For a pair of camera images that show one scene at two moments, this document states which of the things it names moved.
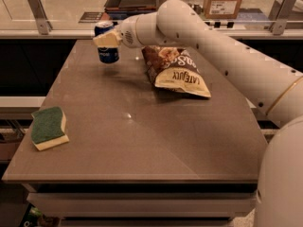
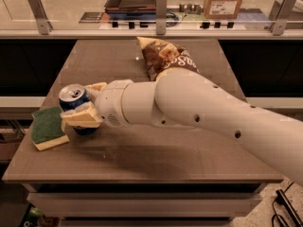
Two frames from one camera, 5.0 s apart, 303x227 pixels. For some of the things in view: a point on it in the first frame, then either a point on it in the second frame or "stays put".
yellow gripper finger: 109,39 → 86,115
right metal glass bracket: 286,9 stays put
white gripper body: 127,33 → 110,104
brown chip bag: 173,68 stays put
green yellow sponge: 46,128 stays put
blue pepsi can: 106,54 → 71,96
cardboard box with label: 222,2 stays put
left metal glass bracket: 36,5 stays put
